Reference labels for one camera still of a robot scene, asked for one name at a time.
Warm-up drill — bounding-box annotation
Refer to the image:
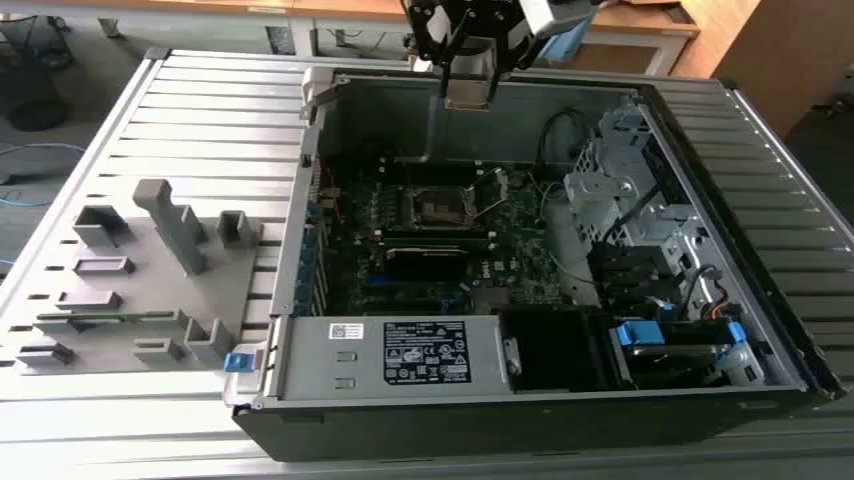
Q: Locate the brown chipset heatsink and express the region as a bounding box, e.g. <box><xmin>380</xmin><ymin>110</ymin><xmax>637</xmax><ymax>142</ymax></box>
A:
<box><xmin>470</xmin><ymin>287</ymin><xmax>513</xmax><ymax>314</ymax></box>

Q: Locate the grey power supply unit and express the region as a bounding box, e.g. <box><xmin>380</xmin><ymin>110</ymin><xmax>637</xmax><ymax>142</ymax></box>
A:
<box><xmin>263</xmin><ymin>314</ymin><xmax>522</xmax><ymax>401</ymax></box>

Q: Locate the black graphics card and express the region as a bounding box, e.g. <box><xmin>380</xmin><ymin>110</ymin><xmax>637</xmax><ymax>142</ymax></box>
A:
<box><xmin>383</xmin><ymin>244</ymin><xmax>473</xmax><ymax>284</ymax></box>

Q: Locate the green motherboard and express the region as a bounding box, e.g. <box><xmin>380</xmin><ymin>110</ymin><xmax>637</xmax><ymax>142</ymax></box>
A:
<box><xmin>310</xmin><ymin>154</ymin><xmax>602</xmax><ymax>319</ymax></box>

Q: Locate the wooden cabinet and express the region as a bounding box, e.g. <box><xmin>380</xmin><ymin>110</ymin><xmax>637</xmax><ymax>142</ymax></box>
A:
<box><xmin>670</xmin><ymin>0</ymin><xmax>854</xmax><ymax>139</ymax></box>

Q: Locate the black plastic drive bay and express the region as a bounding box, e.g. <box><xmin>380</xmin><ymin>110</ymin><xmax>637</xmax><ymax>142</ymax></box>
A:
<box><xmin>586</xmin><ymin>242</ymin><xmax>675</xmax><ymax>311</ymax></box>

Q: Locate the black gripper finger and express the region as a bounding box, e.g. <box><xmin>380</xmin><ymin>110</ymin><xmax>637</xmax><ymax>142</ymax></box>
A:
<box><xmin>487</xmin><ymin>29</ymin><xmax>535</xmax><ymax>109</ymax></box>
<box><xmin>407</xmin><ymin>0</ymin><xmax>473</xmax><ymax>109</ymax></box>

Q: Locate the black PC case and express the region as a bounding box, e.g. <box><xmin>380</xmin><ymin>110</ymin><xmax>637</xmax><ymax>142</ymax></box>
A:
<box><xmin>222</xmin><ymin>64</ymin><xmax>846</xmax><ymax>464</ymax></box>

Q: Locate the CPU socket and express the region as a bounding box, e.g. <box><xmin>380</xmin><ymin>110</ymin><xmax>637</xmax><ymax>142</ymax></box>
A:
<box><xmin>407</xmin><ymin>185</ymin><xmax>479</xmax><ymax>229</ymax></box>

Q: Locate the silver CPU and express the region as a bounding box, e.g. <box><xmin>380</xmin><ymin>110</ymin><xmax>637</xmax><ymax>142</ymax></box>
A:
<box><xmin>444</xmin><ymin>74</ymin><xmax>495</xmax><ymax>110</ymax></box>

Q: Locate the blue cable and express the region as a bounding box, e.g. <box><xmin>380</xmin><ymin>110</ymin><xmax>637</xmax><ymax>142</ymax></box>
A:
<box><xmin>0</xmin><ymin>142</ymin><xmax>88</xmax><ymax>209</ymax></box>

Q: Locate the metal drive cage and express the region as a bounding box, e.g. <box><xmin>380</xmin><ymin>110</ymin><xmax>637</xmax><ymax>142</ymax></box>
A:
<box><xmin>563</xmin><ymin>109</ymin><xmax>675</xmax><ymax>251</ymax></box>

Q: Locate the wooden desk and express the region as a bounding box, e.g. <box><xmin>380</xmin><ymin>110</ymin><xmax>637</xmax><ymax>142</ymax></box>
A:
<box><xmin>292</xmin><ymin>0</ymin><xmax>702</xmax><ymax>76</ymax></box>

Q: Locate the hard disk in blue carrier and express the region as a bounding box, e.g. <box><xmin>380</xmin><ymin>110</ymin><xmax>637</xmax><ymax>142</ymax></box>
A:
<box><xmin>610</xmin><ymin>319</ymin><xmax>749</xmax><ymax>389</ymax></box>

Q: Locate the pale blue teach pendant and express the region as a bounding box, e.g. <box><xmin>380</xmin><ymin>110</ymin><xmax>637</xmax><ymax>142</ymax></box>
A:
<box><xmin>538</xmin><ymin>27</ymin><xmax>589</xmax><ymax>64</ymax></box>

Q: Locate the black waste bin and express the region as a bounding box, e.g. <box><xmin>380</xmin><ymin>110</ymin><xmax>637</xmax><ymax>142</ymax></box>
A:
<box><xmin>0</xmin><ymin>14</ymin><xmax>75</xmax><ymax>132</ymax></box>

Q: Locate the grey parts rack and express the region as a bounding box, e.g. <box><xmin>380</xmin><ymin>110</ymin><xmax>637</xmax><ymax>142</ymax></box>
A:
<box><xmin>12</xmin><ymin>178</ymin><xmax>282</xmax><ymax>376</ymax></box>

